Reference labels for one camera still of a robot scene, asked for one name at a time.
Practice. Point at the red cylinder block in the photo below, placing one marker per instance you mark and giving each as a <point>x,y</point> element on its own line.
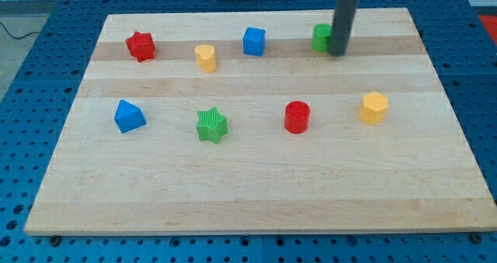
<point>297,116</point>

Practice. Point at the red star block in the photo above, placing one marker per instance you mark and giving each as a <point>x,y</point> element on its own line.
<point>141,46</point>

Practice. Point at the green cylinder block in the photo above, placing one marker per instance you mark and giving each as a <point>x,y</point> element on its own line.
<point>320,37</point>

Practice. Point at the blue triangle block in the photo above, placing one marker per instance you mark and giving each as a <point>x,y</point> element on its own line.
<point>128,116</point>

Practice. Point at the blue cube block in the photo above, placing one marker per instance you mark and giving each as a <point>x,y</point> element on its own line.
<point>254,41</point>

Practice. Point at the light wooden board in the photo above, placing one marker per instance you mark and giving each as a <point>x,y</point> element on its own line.
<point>412,172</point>

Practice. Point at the red object at edge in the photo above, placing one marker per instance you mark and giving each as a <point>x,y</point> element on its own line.
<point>490,24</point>

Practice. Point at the yellow hexagon block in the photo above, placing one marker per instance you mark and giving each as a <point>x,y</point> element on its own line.
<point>373,108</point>

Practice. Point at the green star block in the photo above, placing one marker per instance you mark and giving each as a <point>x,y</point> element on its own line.
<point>211,125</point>

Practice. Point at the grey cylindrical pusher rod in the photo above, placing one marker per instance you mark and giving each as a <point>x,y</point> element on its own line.
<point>342,25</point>

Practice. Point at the yellow heart block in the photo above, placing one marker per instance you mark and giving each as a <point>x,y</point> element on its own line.
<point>206,57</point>

